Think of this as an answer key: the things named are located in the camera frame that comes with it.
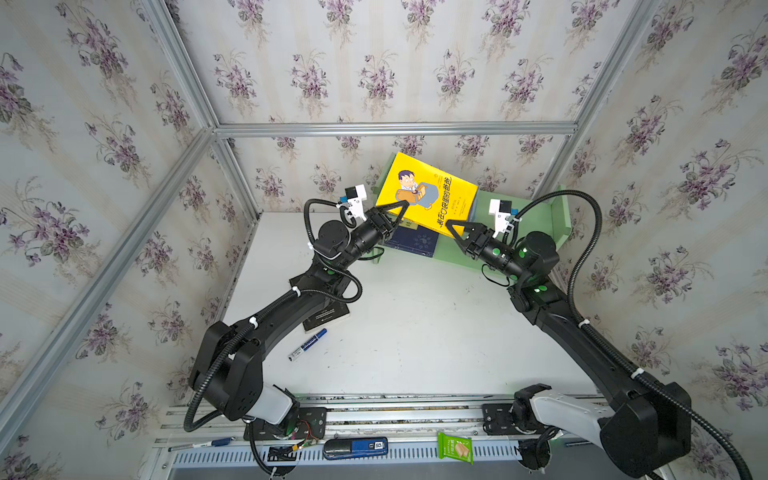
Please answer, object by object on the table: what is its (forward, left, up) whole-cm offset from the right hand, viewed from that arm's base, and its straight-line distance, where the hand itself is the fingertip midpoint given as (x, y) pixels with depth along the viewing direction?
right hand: (444, 227), depth 66 cm
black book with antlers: (-2, +31, -35) cm, 47 cm away
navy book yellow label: (+16, +3, -22) cm, 28 cm away
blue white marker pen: (-12, +37, -36) cm, 53 cm away
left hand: (+4, +8, +5) cm, 10 cm away
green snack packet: (-37, -2, -36) cm, 52 cm away
